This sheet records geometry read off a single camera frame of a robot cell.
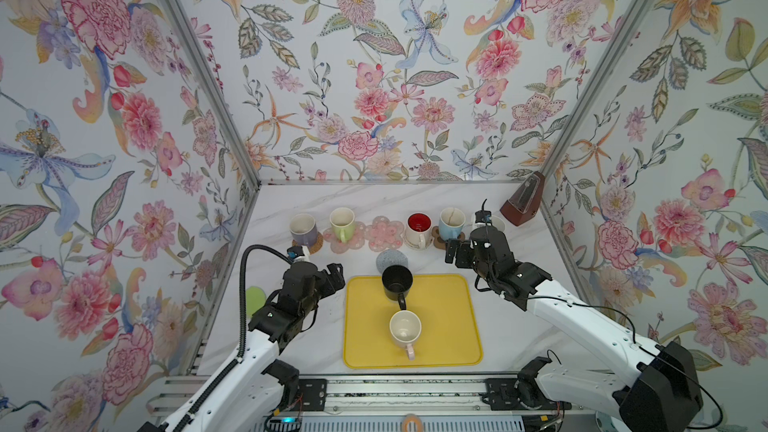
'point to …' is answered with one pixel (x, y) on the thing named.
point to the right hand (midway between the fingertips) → (460, 241)
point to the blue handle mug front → (450, 223)
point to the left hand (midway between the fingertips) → (337, 273)
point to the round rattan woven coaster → (314, 248)
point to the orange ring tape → (412, 417)
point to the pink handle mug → (405, 328)
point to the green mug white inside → (343, 223)
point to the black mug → (397, 281)
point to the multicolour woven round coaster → (417, 249)
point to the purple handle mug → (304, 229)
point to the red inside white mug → (419, 230)
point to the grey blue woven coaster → (391, 257)
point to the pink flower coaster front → (356, 241)
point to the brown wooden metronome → (526, 201)
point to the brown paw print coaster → (441, 243)
